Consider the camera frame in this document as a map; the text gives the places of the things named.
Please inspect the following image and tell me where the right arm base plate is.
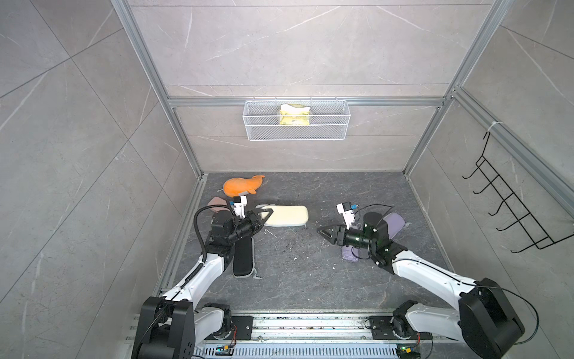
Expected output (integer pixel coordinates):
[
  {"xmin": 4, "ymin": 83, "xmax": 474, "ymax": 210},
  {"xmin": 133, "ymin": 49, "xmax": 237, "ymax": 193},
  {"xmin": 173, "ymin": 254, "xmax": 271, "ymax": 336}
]
[{"xmin": 363, "ymin": 314, "xmax": 433, "ymax": 341}]

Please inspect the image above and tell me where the orange plush whale toy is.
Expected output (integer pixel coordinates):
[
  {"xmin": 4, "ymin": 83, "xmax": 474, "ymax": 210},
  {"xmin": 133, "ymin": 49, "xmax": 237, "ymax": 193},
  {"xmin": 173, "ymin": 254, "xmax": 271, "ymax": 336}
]
[{"xmin": 223, "ymin": 175, "xmax": 265, "ymax": 197}]

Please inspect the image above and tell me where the yellow packet in basket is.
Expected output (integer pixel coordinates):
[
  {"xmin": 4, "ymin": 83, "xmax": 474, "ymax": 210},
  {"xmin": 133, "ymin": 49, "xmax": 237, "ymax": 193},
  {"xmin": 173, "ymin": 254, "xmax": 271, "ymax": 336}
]
[{"xmin": 278, "ymin": 103, "xmax": 311, "ymax": 126}]

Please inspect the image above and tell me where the black wire hook rack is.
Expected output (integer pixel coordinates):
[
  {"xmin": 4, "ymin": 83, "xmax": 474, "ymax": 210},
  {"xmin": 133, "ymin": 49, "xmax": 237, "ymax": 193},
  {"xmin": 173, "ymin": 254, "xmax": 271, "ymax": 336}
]
[{"xmin": 462, "ymin": 132, "xmax": 573, "ymax": 254}]

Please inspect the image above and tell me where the pink hard case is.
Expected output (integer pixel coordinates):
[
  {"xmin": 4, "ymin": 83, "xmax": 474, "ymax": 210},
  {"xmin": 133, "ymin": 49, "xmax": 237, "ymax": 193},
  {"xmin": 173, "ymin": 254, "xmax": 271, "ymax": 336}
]
[{"xmin": 208, "ymin": 197, "xmax": 229, "ymax": 212}]

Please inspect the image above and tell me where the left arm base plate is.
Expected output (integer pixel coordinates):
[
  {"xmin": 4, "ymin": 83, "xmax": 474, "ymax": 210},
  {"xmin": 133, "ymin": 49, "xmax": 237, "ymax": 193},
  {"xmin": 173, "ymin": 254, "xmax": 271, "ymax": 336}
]
[{"xmin": 209, "ymin": 316, "xmax": 254, "ymax": 340}]

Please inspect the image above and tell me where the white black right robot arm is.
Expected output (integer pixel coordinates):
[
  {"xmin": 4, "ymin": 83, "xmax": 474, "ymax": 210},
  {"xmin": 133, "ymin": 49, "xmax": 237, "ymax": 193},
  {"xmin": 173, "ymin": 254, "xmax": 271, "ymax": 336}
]
[{"xmin": 317, "ymin": 212, "xmax": 526, "ymax": 358}]

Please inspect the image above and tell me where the white zippered umbrella sleeve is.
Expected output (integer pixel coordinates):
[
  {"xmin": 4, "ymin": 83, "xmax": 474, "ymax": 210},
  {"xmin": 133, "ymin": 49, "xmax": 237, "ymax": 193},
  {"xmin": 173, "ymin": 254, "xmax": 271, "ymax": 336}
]
[{"xmin": 257, "ymin": 204, "xmax": 309, "ymax": 227}]

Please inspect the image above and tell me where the purple zippered umbrella sleeve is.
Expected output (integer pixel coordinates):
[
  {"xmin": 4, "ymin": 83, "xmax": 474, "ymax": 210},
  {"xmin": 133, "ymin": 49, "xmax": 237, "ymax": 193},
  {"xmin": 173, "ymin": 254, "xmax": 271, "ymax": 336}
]
[{"xmin": 384, "ymin": 212, "xmax": 409, "ymax": 239}]

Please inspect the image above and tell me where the purple folded umbrella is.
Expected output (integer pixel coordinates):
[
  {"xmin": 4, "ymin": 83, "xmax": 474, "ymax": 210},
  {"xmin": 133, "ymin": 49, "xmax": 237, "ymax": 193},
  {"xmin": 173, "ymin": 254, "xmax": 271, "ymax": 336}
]
[{"xmin": 342, "ymin": 246, "xmax": 359, "ymax": 263}]

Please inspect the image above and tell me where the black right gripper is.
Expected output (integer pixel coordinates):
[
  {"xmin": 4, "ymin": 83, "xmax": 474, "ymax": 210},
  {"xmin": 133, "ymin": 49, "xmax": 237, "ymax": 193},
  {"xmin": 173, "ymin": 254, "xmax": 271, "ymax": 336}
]
[{"xmin": 317, "ymin": 223, "xmax": 375, "ymax": 251}]

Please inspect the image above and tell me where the aluminium mounting rail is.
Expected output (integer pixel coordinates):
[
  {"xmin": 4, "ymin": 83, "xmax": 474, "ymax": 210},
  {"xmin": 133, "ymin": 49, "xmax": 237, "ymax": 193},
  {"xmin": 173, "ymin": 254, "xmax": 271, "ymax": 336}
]
[{"xmin": 125, "ymin": 311, "xmax": 501, "ymax": 359}]

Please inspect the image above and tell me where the white wire wall basket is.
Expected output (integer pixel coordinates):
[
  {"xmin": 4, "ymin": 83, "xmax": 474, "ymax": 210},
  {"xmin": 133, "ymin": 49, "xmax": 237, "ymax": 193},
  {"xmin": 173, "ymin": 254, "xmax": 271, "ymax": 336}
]
[{"xmin": 242, "ymin": 99, "xmax": 351, "ymax": 142}]

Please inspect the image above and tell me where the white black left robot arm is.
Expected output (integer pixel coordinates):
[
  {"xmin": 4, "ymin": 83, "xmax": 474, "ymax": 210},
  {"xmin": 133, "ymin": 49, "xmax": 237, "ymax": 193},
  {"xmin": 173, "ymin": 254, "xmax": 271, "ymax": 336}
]
[{"xmin": 132, "ymin": 205, "xmax": 273, "ymax": 358}]

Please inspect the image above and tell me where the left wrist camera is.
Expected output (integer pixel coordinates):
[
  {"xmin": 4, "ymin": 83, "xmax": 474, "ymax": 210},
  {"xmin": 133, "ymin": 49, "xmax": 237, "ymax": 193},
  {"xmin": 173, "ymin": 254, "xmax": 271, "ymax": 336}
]
[{"xmin": 230, "ymin": 195, "xmax": 248, "ymax": 219}]

